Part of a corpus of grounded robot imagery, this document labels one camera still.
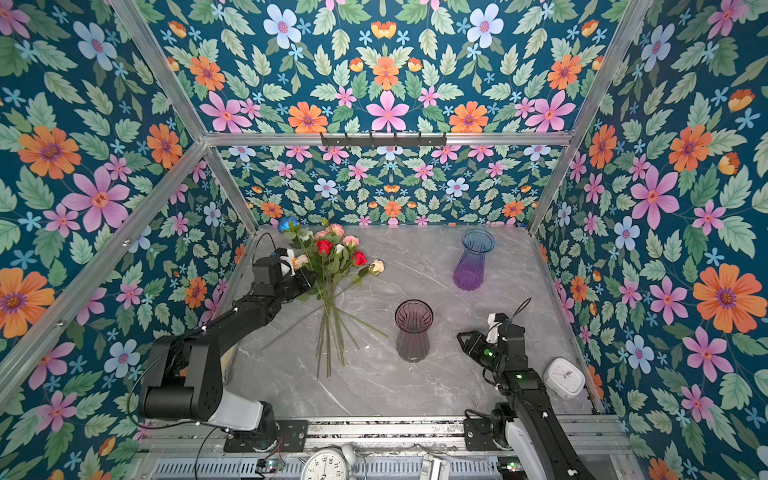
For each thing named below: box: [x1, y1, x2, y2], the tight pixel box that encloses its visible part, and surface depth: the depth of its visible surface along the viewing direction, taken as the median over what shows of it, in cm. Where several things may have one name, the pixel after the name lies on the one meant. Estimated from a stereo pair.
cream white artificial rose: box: [369, 259, 385, 275], surface depth 107 cm
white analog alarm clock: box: [300, 443, 357, 480], surface depth 68 cm
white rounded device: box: [543, 357, 586, 399], surface depth 82 cm
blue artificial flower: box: [278, 216, 299, 233], surface depth 97 cm
